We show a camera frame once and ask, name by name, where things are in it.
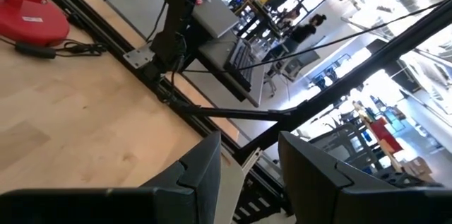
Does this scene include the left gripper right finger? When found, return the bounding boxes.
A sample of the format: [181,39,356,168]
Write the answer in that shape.
[278,130,452,224]

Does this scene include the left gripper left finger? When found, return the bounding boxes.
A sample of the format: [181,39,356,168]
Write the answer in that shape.
[0,130,222,224]

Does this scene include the red storage cart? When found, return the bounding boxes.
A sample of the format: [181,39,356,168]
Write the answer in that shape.
[369,117,404,154]

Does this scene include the brown cardboard box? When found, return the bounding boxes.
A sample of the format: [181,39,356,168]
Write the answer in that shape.
[405,156,434,179]

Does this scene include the grey office chair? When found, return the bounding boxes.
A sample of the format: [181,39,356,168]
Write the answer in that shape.
[263,49,322,100]

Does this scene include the black keyboard coloured keys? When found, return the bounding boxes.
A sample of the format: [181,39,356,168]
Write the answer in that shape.
[223,37,256,93]

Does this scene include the silver mounting plate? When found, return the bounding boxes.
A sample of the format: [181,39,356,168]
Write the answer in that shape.
[122,44,155,70]

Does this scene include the dark grey desk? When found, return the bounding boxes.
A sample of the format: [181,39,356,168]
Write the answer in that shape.
[191,0,240,40]
[196,29,266,109]

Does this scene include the person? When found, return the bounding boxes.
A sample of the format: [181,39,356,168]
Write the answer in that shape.
[290,13,328,45]
[278,7,302,30]

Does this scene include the red desk lamp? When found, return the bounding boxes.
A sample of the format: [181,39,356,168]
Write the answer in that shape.
[0,0,71,47]

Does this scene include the black aluminium table frame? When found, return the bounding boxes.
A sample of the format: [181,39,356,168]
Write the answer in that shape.
[42,0,452,224]

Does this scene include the black lamp power cord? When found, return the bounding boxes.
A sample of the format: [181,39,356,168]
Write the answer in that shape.
[0,35,109,59]

